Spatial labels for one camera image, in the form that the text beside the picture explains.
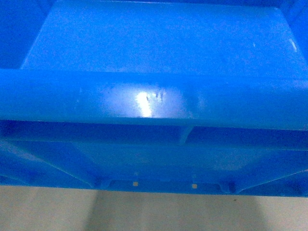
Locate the large blue plastic crate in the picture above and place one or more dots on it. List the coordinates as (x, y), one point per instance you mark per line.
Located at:
(182, 96)

